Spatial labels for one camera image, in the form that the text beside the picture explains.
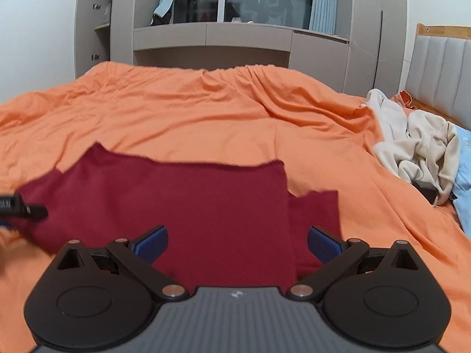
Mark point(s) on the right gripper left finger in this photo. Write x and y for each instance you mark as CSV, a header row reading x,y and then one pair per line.
x,y
135,258

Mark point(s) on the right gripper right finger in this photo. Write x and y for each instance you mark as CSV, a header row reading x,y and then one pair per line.
x,y
340,259

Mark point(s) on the dark red long-sleeve sweater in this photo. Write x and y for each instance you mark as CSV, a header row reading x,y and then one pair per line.
x,y
227,225

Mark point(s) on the black object under garment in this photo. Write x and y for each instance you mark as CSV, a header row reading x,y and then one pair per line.
x,y
427,190

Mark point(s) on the beige crumpled garment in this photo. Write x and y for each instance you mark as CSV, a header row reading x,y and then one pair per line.
x,y
418,145

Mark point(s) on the light blue garment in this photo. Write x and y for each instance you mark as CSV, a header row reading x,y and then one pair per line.
x,y
462,187

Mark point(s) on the orange duvet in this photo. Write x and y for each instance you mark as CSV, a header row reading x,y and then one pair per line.
x,y
242,116

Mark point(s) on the grey padded headboard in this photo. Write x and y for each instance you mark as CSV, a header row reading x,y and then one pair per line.
x,y
438,79

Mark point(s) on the light blue curtain right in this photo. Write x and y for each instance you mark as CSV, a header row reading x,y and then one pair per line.
x,y
323,16

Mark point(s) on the grey wall cabinet unit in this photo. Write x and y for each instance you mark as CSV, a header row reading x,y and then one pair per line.
x,y
366,50

